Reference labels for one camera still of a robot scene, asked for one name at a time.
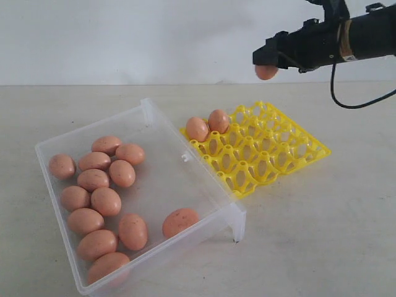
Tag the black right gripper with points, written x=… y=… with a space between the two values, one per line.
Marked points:
x=308 y=48

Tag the brown egg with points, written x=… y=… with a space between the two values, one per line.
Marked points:
x=62 y=166
x=133 y=231
x=122 y=173
x=75 y=197
x=266 y=72
x=84 y=221
x=105 y=265
x=218 y=121
x=97 y=244
x=197 y=129
x=106 y=201
x=107 y=145
x=130 y=152

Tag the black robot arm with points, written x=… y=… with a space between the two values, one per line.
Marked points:
x=337 y=39

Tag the yellow plastic egg tray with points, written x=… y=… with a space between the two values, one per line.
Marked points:
x=261 y=144

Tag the brown egg top back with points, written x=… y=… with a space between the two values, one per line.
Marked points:
x=107 y=145

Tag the brown egg lone right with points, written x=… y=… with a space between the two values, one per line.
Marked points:
x=178 y=221

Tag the clear plastic box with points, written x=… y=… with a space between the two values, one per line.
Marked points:
x=173 y=176

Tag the brown egg second row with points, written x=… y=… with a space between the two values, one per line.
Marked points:
x=94 y=160

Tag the brown egg third row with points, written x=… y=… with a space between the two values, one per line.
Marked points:
x=92 y=179

